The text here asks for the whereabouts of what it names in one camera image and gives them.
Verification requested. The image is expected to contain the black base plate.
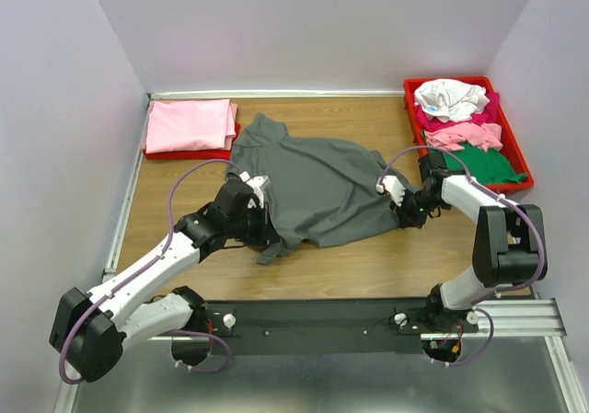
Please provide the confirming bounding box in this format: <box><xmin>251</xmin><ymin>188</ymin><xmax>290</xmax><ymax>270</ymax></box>
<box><xmin>154</xmin><ymin>297</ymin><xmax>491</xmax><ymax>357</ymax></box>

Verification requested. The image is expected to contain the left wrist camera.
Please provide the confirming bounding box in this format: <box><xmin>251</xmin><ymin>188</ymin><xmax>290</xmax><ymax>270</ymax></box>
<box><xmin>238</xmin><ymin>171</ymin><xmax>271</xmax><ymax>209</ymax></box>

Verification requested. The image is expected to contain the folded pink t shirt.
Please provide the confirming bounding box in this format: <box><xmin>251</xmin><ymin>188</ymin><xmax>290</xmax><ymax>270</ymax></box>
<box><xmin>144</xmin><ymin>98</ymin><xmax>237</xmax><ymax>155</ymax></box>

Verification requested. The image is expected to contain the light pink t shirt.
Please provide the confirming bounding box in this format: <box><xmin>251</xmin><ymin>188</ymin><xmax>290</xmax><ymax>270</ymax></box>
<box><xmin>423</xmin><ymin>122</ymin><xmax>503</xmax><ymax>152</ymax></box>

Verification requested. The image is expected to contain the folded red t shirt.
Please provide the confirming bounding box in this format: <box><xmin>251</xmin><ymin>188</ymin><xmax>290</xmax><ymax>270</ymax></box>
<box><xmin>143</xmin><ymin>122</ymin><xmax>241</xmax><ymax>160</ymax></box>

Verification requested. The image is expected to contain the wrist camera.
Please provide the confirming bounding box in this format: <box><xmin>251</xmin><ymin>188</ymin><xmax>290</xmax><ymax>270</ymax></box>
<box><xmin>238</xmin><ymin>171</ymin><xmax>271</xmax><ymax>209</ymax></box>
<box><xmin>376</xmin><ymin>175</ymin><xmax>407</xmax><ymax>206</ymax></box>

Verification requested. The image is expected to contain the grey t shirt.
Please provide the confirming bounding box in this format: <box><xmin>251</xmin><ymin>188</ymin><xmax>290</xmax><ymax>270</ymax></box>
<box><xmin>227</xmin><ymin>113</ymin><xmax>400</xmax><ymax>266</ymax></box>

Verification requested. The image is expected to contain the green t shirt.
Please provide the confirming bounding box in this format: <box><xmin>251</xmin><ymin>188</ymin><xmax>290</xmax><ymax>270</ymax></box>
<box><xmin>453</xmin><ymin>143</ymin><xmax>527</xmax><ymax>185</ymax></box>

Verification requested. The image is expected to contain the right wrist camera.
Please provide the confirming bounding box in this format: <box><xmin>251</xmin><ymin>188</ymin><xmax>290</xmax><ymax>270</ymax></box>
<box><xmin>376</xmin><ymin>175</ymin><xmax>407</xmax><ymax>206</ymax></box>

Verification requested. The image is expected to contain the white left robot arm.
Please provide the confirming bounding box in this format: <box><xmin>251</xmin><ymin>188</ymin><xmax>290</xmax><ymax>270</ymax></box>
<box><xmin>50</xmin><ymin>173</ymin><xmax>279</xmax><ymax>384</ymax></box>

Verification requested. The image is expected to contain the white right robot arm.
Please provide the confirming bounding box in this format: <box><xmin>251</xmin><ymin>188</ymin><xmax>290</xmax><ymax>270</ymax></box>
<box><xmin>376</xmin><ymin>155</ymin><xmax>548</xmax><ymax>334</ymax></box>

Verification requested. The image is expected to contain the white t shirt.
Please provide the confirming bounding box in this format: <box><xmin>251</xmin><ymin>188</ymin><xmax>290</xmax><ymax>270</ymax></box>
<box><xmin>414</xmin><ymin>79</ymin><xmax>491</xmax><ymax>123</ymax></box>

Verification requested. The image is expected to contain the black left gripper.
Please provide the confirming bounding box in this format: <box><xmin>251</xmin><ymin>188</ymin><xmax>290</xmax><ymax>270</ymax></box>
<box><xmin>226</xmin><ymin>202</ymin><xmax>281</xmax><ymax>247</ymax></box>

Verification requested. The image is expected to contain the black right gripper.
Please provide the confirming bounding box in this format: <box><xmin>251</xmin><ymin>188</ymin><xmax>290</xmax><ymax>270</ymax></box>
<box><xmin>388</xmin><ymin>188</ymin><xmax>445</xmax><ymax>229</ymax></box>

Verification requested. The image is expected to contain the magenta t shirt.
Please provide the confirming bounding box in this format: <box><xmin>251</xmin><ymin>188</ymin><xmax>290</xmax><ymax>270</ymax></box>
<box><xmin>414</xmin><ymin>92</ymin><xmax>500</xmax><ymax>132</ymax></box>

